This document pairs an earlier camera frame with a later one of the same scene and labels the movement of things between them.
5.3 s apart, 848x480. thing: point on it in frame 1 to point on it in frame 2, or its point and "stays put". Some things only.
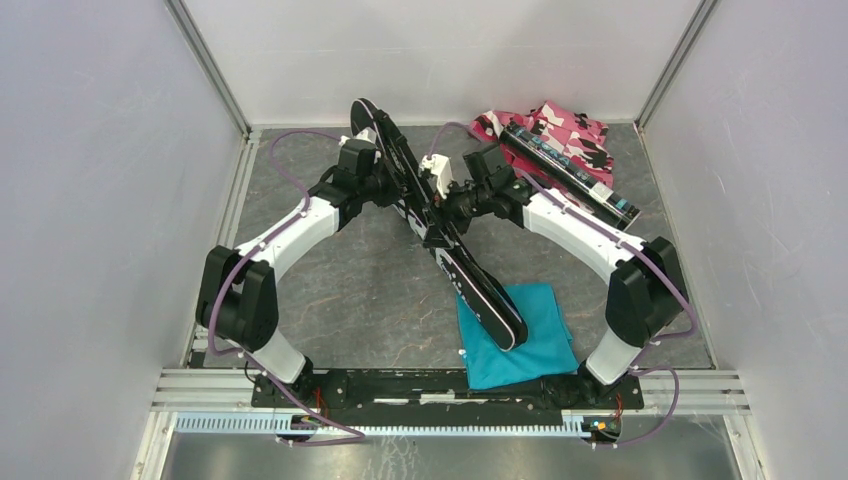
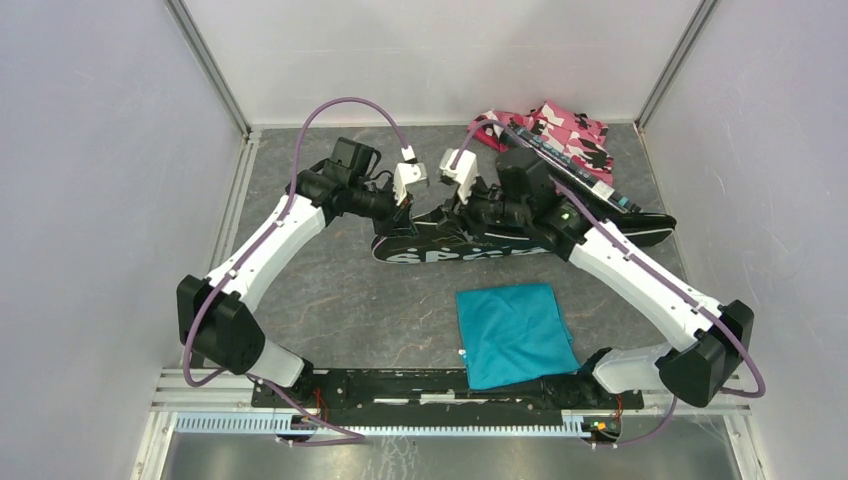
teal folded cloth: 547,351 stays put
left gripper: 393,193 to 399,223
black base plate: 442,392 stays put
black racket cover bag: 406,188 to 436,241
